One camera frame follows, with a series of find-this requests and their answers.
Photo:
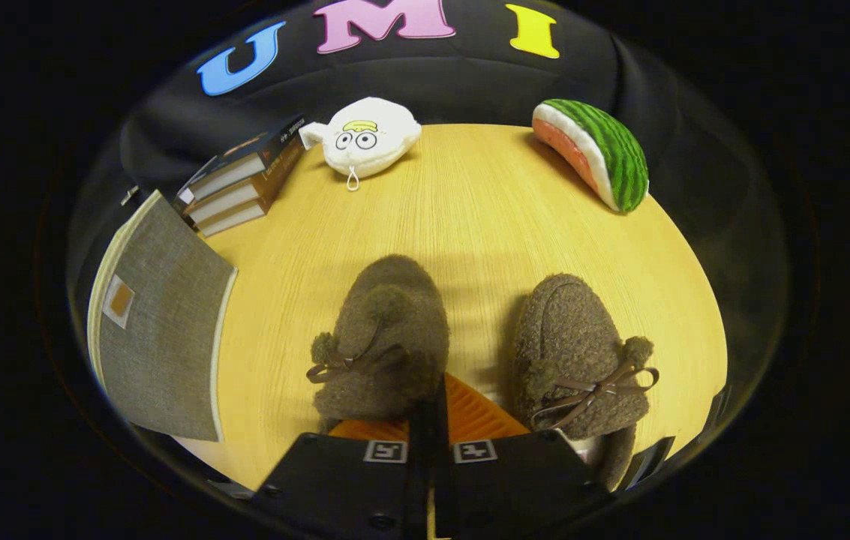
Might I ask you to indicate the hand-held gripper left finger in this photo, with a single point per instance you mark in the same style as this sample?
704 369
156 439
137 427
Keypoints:
418 480

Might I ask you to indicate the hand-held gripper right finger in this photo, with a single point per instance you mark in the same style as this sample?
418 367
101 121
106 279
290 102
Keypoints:
443 480

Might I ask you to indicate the brown fuzzy shoe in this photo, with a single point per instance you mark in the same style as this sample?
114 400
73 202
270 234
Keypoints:
387 330
575 337

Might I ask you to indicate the grey fabric storage box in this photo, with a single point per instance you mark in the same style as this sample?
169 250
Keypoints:
162 337

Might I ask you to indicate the brown book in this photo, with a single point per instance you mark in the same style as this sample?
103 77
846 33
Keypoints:
233 196
233 217

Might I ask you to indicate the white plush toy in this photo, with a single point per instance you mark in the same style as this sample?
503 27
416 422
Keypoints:
379 146

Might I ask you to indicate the white book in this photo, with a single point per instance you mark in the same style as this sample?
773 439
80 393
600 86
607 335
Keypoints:
184 196

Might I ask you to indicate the watermelon slice plush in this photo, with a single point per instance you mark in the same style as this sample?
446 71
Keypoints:
612 150

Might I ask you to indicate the dark blue book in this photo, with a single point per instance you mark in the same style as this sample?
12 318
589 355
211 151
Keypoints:
244 150

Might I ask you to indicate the white clip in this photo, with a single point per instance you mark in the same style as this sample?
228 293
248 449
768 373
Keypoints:
129 195

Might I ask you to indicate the dark metal frame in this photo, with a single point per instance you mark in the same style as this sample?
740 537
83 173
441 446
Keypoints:
653 457

